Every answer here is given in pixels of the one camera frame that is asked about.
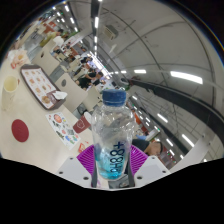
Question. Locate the person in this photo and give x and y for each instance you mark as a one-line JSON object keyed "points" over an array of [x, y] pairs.
{"points": [[151, 148], [88, 81]]}

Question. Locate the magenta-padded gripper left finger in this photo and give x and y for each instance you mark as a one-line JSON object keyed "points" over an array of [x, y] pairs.
{"points": [[85, 160]]}

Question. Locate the crumpled food wrapper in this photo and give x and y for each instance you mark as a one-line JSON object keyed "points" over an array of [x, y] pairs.
{"points": [[19, 58]]}

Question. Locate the white napkin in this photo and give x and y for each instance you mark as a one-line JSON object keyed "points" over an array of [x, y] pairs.
{"points": [[60, 95]]}

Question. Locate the flat round red coaster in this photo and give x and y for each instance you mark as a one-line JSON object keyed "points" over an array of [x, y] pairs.
{"points": [[20, 130]]}

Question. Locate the red paper cup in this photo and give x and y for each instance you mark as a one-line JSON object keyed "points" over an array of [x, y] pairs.
{"points": [[81, 125]]}

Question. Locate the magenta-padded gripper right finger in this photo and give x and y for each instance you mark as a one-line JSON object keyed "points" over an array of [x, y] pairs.
{"points": [[139, 160]]}

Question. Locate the cream paper cup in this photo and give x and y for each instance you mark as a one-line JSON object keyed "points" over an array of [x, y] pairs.
{"points": [[9, 91]]}

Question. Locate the printed picture leaflet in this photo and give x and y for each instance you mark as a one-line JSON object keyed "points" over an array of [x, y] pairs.
{"points": [[61, 130]]}

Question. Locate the dark food tray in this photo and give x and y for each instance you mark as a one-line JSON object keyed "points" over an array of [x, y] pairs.
{"points": [[38, 85]]}

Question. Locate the ceiling air conditioner unit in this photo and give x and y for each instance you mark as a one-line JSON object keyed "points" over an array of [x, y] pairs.
{"points": [[110, 32]]}

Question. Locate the clear bottle with blue cap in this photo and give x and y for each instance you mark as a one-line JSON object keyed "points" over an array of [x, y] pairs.
{"points": [[113, 133]]}

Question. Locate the beige chair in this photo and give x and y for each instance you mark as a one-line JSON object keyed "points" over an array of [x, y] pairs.
{"points": [[43, 61], [71, 90]]}

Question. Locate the red sauce packet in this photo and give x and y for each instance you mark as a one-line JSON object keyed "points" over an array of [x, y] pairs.
{"points": [[82, 147]]}

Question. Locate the ceiling lights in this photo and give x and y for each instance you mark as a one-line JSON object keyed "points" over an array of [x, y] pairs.
{"points": [[186, 77]]}

